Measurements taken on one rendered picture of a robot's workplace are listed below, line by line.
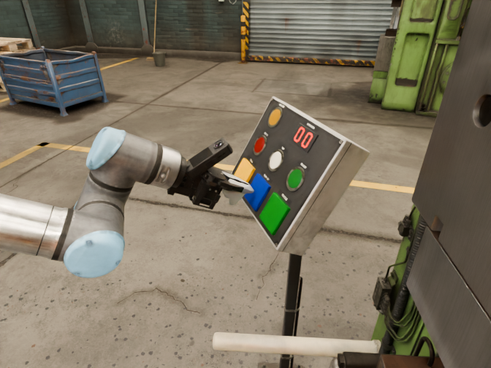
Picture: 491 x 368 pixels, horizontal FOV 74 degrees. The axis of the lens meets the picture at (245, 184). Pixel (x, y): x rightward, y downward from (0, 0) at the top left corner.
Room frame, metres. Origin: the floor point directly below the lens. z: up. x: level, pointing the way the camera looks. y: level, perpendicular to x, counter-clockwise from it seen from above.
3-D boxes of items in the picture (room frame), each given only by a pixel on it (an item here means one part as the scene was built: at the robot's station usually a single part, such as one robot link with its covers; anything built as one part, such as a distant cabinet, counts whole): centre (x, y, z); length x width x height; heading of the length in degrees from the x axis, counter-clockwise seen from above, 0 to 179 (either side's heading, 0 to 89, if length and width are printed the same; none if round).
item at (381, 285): (0.56, -0.34, 0.80); 0.06 x 0.03 x 0.14; 176
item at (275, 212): (0.62, -0.07, 1.01); 0.07 x 0.05 x 0.07; 21
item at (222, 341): (0.55, -0.13, 0.62); 0.44 x 0.05 x 0.05; 86
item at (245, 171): (0.81, 0.00, 1.01); 0.07 x 0.05 x 0.07; 21
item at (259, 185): (0.72, -0.03, 1.01); 0.07 x 0.05 x 0.07; 21
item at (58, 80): (4.88, 2.80, 0.36); 1.20 x 0.80 x 0.72; 63
